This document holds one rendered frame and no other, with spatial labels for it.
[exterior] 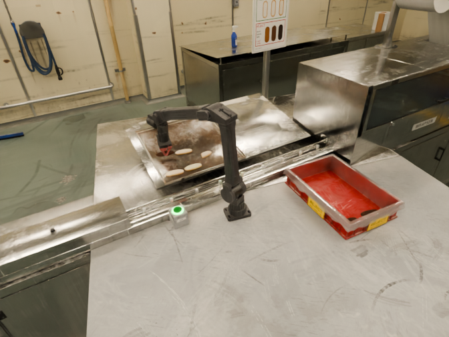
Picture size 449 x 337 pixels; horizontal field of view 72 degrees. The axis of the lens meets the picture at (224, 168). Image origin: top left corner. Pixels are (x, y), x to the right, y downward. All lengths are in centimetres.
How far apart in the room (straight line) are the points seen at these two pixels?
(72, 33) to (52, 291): 387
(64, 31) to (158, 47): 122
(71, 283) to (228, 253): 72
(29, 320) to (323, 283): 127
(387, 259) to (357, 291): 22
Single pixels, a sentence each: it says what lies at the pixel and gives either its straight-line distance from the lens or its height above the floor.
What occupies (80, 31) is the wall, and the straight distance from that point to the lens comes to 495.
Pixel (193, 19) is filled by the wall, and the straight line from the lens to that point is 539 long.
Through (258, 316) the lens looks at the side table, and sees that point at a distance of 119.
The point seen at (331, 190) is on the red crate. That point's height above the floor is 82.
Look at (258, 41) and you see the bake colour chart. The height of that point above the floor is 135.
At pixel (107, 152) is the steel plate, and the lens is 216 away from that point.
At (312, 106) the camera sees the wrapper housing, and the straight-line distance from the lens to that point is 203.
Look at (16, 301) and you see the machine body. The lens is 163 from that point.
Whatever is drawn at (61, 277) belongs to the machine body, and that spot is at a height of 74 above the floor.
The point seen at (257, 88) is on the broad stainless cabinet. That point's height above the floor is 60.
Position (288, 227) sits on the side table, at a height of 82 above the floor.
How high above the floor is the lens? 185
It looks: 34 degrees down
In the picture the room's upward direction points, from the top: 2 degrees counter-clockwise
